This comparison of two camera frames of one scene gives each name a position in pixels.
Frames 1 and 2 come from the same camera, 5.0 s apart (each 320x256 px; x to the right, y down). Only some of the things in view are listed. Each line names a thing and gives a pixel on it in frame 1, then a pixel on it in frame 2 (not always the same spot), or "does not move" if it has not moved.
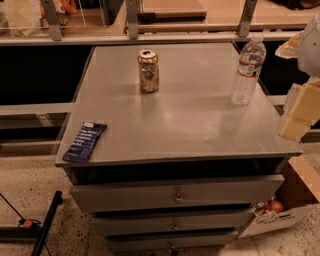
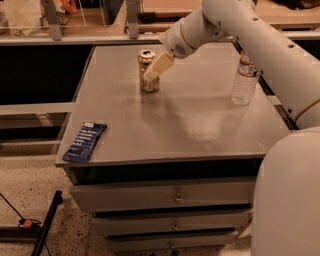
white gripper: x=310 y=50 -> x=174 y=42
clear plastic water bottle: x=251 y=65 does not move
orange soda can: x=148 y=63 does not move
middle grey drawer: x=137 y=222 does not move
